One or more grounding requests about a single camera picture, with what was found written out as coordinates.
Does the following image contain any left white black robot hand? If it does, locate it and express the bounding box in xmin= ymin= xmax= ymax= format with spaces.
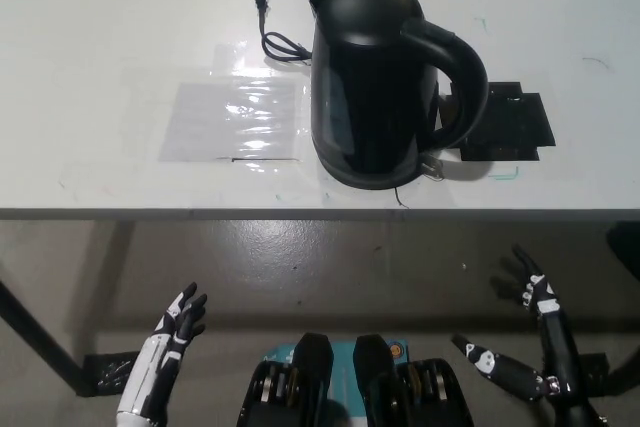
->
xmin=115 ymin=281 xmax=209 ymax=421

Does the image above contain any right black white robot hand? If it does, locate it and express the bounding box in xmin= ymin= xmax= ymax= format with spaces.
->
xmin=451 ymin=244 xmax=599 ymax=403

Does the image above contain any black electric kettle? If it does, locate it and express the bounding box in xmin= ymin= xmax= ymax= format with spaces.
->
xmin=305 ymin=0 xmax=490 ymax=186

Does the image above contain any black teal robot torso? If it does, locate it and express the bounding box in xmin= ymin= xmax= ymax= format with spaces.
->
xmin=238 ymin=330 xmax=476 ymax=427

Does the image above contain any black kettle base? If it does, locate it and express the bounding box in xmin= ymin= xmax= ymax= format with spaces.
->
xmin=319 ymin=159 xmax=427 ymax=193

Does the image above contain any black table leg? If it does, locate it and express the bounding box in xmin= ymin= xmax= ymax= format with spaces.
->
xmin=0 ymin=279 xmax=90 ymax=396

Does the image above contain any black square mat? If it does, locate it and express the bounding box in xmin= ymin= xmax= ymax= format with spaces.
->
xmin=438 ymin=80 xmax=559 ymax=164

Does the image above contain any clear plastic sheet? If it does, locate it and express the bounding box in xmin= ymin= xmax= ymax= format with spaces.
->
xmin=157 ymin=79 xmax=305 ymax=165

